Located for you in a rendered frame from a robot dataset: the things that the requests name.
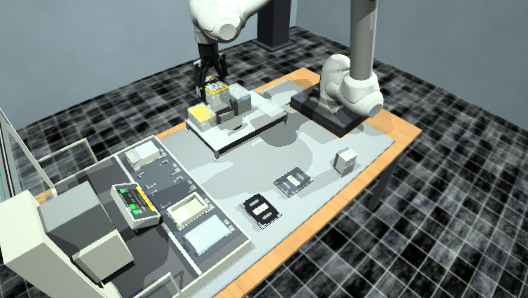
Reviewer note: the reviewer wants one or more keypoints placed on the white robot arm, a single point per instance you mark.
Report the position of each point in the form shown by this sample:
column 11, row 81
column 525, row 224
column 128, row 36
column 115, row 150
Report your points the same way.
column 359, row 91

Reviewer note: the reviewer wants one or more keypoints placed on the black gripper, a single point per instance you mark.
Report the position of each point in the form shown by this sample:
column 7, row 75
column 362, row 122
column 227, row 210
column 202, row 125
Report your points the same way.
column 208, row 57

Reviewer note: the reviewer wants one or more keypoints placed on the white ready key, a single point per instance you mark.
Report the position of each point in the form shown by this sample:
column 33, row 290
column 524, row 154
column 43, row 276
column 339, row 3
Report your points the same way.
column 344, row 161

